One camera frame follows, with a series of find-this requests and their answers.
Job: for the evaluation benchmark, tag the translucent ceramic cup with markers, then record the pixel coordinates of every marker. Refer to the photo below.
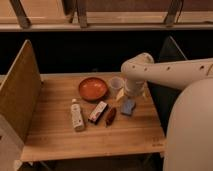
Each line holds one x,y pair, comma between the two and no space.
115,84

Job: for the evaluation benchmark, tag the blue sponge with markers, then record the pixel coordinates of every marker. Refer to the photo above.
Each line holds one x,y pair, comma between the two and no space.
127,107

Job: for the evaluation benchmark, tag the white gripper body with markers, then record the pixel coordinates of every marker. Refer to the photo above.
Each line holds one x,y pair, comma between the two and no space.
132,88

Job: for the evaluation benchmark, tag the white bottle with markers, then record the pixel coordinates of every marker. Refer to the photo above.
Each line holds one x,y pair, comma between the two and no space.
77,118

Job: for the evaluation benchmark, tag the wooden left side panel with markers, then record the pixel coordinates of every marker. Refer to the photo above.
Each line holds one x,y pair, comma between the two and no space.
19,92

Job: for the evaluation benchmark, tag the dark red pouch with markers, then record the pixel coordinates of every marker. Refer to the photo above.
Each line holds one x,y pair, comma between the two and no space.
110,116

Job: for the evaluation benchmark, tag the orange bowl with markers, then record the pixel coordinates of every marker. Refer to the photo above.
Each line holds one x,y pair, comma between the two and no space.
92,88

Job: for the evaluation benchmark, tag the yellow small block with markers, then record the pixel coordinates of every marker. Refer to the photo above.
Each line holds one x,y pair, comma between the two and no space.
120,94

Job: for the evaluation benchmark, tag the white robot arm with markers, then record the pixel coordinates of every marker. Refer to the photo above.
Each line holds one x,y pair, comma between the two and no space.
189,134

